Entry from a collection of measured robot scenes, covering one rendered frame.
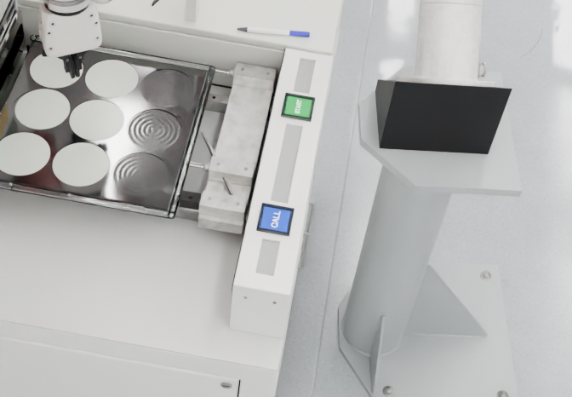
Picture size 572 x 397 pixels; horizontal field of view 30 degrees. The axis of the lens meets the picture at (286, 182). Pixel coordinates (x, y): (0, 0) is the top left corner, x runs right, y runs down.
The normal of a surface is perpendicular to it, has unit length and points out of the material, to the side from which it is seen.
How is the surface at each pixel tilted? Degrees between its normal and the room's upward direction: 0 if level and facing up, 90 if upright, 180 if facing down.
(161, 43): 90
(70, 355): 90
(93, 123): 0
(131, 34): 90
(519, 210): 0
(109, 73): 0
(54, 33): 87
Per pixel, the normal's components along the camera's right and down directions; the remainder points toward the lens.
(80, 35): 0.40, 0.73
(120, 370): -0.15, 0.77
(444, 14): -0.32, 0.09
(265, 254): 0.09, -0.62
